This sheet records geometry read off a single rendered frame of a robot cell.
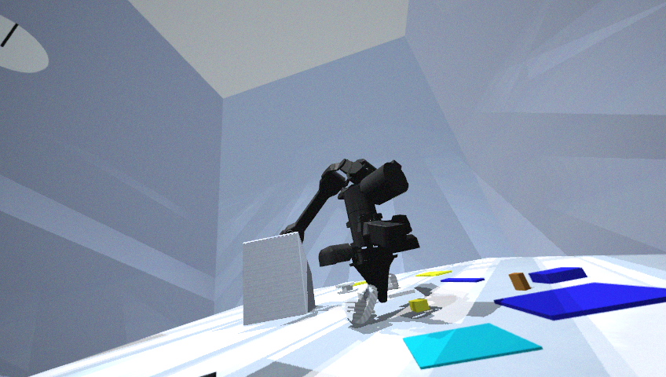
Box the cyan flat plate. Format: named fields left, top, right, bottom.
left=402, top=323, right=543, bottom=369

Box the small yellow block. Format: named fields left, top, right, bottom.
left=408, top=298, right=430, bottom=312

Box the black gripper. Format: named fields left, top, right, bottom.
left=318, top=208, right=420, bottom=303

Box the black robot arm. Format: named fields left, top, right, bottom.
left=280, top=159, right=412, bottom=248

